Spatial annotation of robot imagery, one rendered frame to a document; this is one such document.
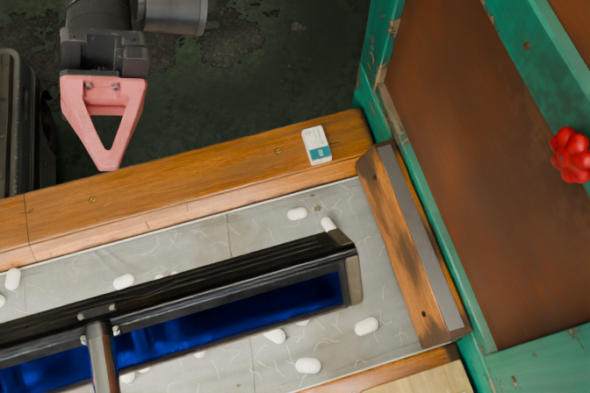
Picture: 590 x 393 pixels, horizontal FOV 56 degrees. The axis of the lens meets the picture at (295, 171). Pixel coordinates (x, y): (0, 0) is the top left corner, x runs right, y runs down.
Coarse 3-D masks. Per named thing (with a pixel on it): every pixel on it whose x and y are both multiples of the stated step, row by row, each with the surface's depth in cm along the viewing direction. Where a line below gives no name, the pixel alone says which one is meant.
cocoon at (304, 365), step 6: (300, 360) 80; (306, 360) 80; (312, 360) 80; (300, 366) 80; (306, 366) 80; (312, 366) 80; (318, 366) 80; (300, 372) 80; (306, 372) 80; (312, 372) 80
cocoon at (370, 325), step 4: (364, 320) 83; (368, 320) 83; (372, 320) 83; (376, 320) 83; (356, 324) 83; (360, 324) 82; (364, 324) 82; (368, 324) 82; (372, 324) 82; (376, 324) 82; (356, 328) 82; (360, 328) 82; (364, 328) 82; (368, 328) 82; (372, 328) 82; (376, 328) 83; (356, 332) 82; (360, 332) 82; (364, 332) 82; (368, 332) 82
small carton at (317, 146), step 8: (312, 128) 93; (320, 128) 93; (304, 136) 92; (312, 136) 92; (320, 136) 92; (312, 144) 92; (320, 144) 92; (312, 152) 91; (320, 152) 91; (328, 152) 91; (312, 160) 91; (320, 160) 91; (328, 160) 92
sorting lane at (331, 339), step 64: (320, 192) 93; (64, 256) 88; (128, 256) 89; (192, 256) 89; (384, 256) 89; (0, 320) 84; (320, 320) 85; (384, 320) 85; (128, 384) 81; (192, 384) 81; (256, 384) 81
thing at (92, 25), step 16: (80, 0) 48; (96, 0) 48; (112, 0) 48; (80, 16) 47; (96, 16) 47; (112, 16) 48; (128, 16) 50; (64, 32) 43; (80, 32) 43; (96, 32) 43; (112, 32) 44; (128, 32) 44; (64, 48) 44; (80, 48) 44; (96, 48) 45; (112, 48) 45; (64, 64) 46; (80, 64) 45; (96, 64) 47; (112, 64) 47
